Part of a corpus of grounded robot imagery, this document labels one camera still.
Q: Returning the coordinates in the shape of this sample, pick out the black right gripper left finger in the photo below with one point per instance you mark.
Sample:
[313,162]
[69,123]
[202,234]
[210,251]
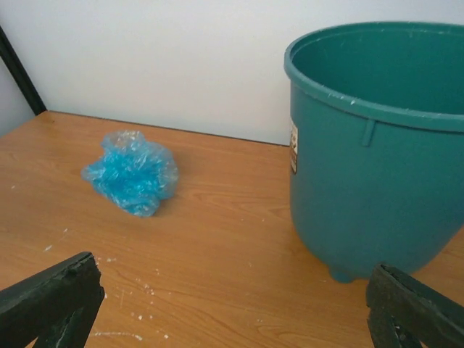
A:
[56,307]

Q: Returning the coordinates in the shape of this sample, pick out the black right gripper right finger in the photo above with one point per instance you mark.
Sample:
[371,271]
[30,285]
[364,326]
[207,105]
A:
[403,312]

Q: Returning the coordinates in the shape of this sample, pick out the blue plastic trash bag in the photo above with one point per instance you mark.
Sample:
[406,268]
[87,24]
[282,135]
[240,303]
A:
[133,173]

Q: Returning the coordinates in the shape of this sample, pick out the teal plastic trash bin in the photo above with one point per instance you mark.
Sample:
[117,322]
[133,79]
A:
[376,147]

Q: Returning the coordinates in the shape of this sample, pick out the black frame post left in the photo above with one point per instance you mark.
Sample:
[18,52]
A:
[20,75]

